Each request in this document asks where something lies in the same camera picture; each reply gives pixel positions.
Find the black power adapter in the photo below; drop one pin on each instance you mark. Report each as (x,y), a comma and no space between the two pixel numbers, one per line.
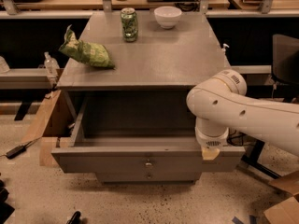
(14,152)

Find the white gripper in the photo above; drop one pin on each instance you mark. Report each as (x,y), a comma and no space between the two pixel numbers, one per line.
(212,141)

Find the grey drawer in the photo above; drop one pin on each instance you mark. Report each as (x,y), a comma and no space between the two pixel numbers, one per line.
(138,132)
(148,177)

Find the white bowl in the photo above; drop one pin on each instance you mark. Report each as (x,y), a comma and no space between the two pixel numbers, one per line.
(167,17)

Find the black stand base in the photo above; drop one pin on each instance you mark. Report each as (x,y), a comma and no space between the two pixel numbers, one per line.
(252,160)

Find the wooden workbench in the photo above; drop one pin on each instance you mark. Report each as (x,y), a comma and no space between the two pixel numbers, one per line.
(214,8)

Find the green soda can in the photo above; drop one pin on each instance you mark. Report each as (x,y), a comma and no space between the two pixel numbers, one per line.
(129,24)

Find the cardboard box right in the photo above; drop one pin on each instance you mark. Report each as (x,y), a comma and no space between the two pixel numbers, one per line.
(285,212)

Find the cardboard box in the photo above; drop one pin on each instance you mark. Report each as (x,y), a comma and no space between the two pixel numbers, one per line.
(285,212)
(50,127)

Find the cardboard box left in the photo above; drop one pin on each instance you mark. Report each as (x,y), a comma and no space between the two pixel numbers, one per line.
(50,127)

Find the grey bottom drawer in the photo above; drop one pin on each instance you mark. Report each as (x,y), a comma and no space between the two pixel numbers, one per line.
(148,177)

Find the green chip bag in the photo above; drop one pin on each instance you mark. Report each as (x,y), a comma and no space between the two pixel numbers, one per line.
(92,54)

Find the grey top drawer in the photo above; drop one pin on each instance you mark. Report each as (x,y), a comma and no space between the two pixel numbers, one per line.
(138,132)

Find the black office chair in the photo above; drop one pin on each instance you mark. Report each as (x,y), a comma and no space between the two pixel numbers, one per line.
(285,66)

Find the white pump bottle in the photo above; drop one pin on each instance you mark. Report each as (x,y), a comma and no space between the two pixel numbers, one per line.
(225,48)

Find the grey drawer cabinet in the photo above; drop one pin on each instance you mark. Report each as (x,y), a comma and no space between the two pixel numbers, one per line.
(159,60)

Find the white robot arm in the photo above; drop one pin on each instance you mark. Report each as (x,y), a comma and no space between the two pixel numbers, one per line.
(221,104)

